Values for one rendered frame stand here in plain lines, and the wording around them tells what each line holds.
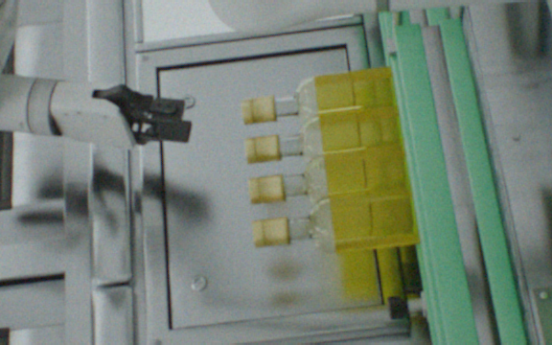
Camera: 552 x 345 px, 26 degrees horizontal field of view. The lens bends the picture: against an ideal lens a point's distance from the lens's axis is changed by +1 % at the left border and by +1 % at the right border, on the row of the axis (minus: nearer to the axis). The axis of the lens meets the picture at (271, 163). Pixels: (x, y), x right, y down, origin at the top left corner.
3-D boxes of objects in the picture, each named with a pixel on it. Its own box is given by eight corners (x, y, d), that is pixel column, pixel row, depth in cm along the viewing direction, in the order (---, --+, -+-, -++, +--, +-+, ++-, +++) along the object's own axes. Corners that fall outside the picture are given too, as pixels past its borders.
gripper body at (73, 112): (55, 150, 158) (136, 159, 157) (34, 113, 149) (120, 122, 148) (68, 102, 162) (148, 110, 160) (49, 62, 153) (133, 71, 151)
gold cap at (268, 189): (284, 179, 149) (249, 184, 149) (282, 169, 146) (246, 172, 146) (287, 205, 148) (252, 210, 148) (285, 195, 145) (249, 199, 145)
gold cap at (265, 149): (280, 141, 152) (246, 146, 153) (277, 128, 149) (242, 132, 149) (282, 166, 151) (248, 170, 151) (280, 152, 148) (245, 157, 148)
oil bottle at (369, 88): (455, 78, 155) (293, 98, 156) (457, 55, 150) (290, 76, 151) (462, 114, 153) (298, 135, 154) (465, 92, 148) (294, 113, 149)
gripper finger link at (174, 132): (142, 147, 158) (191, 152, 157) (137, 135, 155) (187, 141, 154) (148, 126, 159) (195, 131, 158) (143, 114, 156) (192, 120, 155)
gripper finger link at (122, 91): (85, 109, 153) (126, 123, 154) (97, 84, 146) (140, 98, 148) (87, 102, 154) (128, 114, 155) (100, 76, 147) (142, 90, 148)
